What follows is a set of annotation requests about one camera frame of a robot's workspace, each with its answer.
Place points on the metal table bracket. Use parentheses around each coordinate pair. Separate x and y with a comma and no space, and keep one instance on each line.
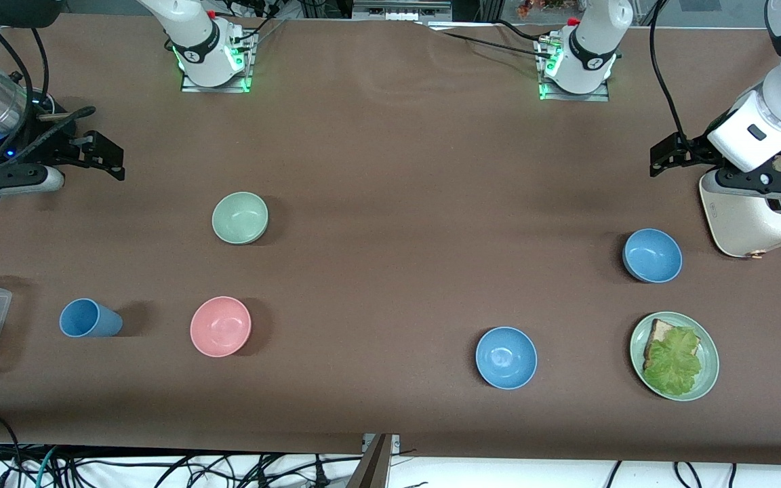
(394,442)

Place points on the dark wooden beam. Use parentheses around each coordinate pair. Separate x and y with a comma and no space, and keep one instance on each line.
(371,468)

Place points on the green bowl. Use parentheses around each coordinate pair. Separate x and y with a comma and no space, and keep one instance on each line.
(240,217)

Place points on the grey equipment box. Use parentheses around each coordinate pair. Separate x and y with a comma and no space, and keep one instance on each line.
(401,8)

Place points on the green lettuce leaf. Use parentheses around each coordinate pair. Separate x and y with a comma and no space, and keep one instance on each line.
(674,362)

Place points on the bread slice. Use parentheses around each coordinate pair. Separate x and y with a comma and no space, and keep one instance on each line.
(662,331)

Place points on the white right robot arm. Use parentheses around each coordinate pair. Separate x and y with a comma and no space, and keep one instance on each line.
(194,34)

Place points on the blue bowl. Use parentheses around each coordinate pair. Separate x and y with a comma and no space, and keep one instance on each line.
(652,255)
(506,357)

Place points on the green plate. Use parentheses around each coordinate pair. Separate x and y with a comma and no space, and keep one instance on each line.
(709,369)

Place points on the pink bowl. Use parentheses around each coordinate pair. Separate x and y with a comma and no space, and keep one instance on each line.
(220,326)

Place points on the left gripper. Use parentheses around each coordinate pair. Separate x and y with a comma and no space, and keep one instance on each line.
(693,150)

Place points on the white paper strip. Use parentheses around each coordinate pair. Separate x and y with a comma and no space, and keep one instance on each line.
(462,26)

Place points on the cream white toaster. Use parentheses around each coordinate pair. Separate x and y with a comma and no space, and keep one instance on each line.
(750,224)

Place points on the blue cup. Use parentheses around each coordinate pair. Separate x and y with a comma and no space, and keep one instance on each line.
(89,318)

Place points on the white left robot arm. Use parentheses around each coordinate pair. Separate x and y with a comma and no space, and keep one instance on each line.
(594,41)

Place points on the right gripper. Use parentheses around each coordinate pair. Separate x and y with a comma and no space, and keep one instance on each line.
(55,140)

